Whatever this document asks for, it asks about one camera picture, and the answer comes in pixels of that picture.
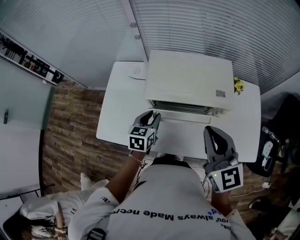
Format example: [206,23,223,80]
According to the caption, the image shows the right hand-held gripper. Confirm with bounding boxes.
[202,126,244,194]

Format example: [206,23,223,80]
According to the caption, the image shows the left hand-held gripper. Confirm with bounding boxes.
[127,111,162,155]

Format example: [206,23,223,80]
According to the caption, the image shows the white toaster oven door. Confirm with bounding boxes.
[147,105,221,124]

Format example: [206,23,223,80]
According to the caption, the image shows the white toaster oven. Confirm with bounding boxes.
[143,50,235,124]

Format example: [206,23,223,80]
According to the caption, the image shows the person's right forearm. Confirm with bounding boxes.
[210,189,232,218]

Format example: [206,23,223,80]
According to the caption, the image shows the person's left forearm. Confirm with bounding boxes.
[105,151,146,205]

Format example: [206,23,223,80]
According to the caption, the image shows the yellow flowers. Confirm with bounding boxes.
[233,76,245,96]

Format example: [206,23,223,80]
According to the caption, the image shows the white packet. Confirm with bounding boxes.
[262,140,274,157]

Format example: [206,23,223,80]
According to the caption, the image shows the clear plastic bottle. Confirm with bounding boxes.
[262,126,280,143]

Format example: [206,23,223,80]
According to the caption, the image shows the black smartphone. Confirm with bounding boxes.
[263,156,273,172]

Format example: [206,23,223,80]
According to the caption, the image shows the white printed t-shirt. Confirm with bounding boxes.
[67,156,256,240]

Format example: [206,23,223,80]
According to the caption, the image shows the black chair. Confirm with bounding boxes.
[246,93,300,179]

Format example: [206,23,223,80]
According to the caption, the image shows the black shoe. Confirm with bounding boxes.
[248,198,270,210]

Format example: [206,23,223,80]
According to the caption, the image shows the wide white window blinds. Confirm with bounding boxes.
[128,0,300,94]

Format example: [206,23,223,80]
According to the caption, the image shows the frosted white window blinds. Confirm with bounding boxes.
[0,0,141,90]

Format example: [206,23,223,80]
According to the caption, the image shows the beaded bracelet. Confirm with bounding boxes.
[128,153,144,164]

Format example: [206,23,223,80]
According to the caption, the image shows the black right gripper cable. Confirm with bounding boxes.
[201,173,211,200]

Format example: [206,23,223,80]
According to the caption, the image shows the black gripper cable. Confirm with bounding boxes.
[134,161,148,188]
[201,173,211,200]

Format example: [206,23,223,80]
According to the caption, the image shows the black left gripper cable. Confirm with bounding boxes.
[134,161,148,188]

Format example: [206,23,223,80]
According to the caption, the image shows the white charger with cable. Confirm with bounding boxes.
[229,181,272,199]

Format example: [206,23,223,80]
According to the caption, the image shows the black chest strap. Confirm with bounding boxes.
[86,228,107,240]

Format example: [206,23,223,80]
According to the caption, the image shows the wall shelf with black items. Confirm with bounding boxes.
[0,32,65,84]

